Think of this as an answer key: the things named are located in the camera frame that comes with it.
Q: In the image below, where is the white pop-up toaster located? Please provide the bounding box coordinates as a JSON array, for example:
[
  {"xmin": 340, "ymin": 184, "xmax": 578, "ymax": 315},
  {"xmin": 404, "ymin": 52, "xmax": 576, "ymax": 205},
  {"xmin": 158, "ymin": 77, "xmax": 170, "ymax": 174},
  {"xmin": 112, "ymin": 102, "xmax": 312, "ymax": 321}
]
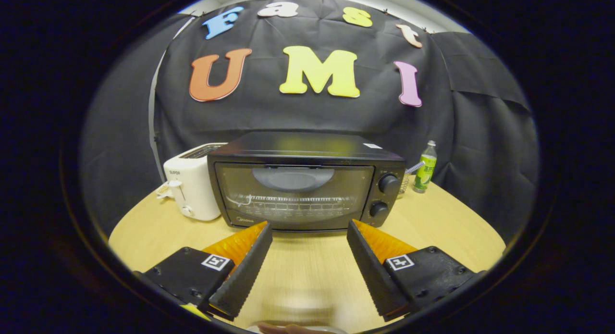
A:
[{"xmin": 163, "ymin": 143, "xmax": 227, "ymax": 222}]

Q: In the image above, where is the white plastic tray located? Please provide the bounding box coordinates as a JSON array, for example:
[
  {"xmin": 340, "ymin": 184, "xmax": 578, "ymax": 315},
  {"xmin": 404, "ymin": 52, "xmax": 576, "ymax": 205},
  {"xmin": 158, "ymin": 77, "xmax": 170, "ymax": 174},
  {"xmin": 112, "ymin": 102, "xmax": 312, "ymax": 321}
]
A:
[{"xmin": 246, "ymin": 324, "xmax": 350, "ymax": 334}]

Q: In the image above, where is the black toaster oven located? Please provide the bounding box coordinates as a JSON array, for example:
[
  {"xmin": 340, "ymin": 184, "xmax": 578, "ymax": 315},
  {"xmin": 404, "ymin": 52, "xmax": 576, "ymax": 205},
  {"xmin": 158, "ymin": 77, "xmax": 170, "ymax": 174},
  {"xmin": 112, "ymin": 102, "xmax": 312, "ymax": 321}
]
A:
[{"xmin": 208, "ymin": 131, "xmax": 406, "ymax": 232}]

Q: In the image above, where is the green drink bottle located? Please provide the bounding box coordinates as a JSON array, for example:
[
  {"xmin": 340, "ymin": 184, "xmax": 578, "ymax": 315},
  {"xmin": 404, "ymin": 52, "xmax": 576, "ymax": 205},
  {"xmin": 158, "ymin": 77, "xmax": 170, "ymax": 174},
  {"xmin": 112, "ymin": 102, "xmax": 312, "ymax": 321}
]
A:
[{"xmin": 412, "ymin": 140, "xmax": 438, "ymax": 194}]

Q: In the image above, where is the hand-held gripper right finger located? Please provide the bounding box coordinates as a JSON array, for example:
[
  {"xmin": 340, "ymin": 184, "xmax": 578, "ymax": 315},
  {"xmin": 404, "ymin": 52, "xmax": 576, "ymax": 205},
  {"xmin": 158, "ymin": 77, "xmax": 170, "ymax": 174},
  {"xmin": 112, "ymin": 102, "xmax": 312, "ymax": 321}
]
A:
[{"xmin": 347, "ymin": 219, "xmax": 486, "ymax": 323}]

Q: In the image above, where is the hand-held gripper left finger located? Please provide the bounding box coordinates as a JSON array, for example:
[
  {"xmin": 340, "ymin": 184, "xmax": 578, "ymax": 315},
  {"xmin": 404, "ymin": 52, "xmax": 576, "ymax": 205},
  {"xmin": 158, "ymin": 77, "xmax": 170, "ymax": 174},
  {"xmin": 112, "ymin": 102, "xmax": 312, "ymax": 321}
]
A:
[{"xmin": 132, "ymin": 221, "xmax": 273, "ymax": 322}]

